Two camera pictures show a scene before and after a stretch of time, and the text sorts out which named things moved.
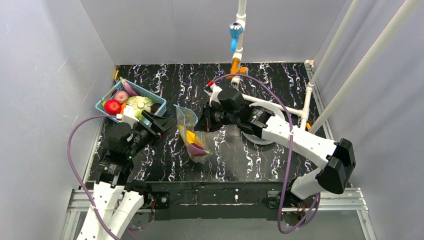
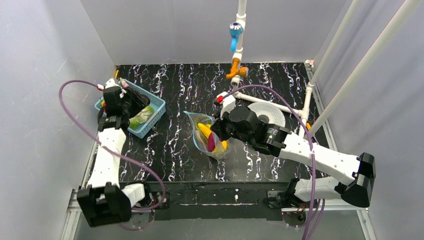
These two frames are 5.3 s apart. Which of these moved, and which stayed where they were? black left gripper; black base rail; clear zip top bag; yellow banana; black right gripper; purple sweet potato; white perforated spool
Moved: purple sweet potato; black right gripper; clear zip top bag; black left gripper; yellow banana
Stayed: white perforated spool; black base rail
